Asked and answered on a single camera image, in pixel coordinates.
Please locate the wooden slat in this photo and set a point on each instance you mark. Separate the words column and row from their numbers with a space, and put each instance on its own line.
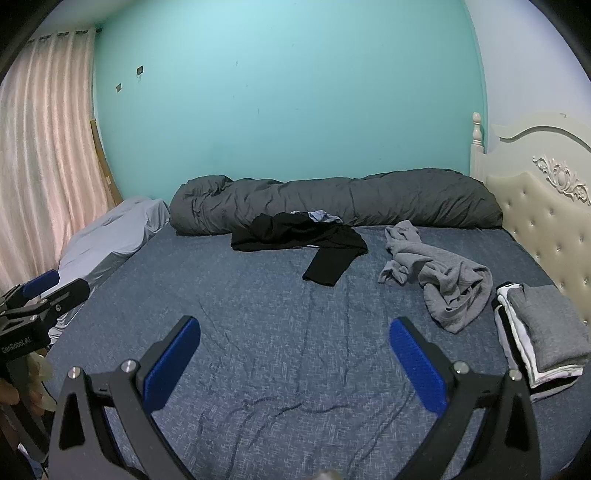
column 104, row 161

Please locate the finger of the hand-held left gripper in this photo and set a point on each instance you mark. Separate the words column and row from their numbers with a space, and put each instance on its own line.
column 41, row 282
column 64, row 297

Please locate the black folded garment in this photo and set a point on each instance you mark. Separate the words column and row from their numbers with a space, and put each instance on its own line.
column 504, row 299

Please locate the light blue garment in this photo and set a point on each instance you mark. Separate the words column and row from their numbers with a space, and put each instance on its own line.
column 318, row 215

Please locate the cream tufted headboard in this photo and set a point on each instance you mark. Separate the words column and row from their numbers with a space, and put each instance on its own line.
column 540, row 207

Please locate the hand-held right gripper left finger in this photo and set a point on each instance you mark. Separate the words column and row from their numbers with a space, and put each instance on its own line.
column 171, row 364

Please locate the light grey quilt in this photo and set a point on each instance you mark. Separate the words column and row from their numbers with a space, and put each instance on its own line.
column 115, row 230

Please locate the person's left hand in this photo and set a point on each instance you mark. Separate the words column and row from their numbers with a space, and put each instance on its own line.
column 44, row 383

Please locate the grey sweater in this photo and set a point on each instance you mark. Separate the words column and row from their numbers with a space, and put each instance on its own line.
column 452, row 281

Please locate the dark grey duvet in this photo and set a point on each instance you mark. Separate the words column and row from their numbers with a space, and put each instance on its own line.
column 369, row 198

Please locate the pink curtain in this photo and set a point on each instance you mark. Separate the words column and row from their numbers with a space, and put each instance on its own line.
column 46, row 138

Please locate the grey folded garment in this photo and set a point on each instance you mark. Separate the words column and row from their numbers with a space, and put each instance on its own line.
column 545, row 327

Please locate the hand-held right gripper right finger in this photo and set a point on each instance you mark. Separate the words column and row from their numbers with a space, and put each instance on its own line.
column 418, row 369

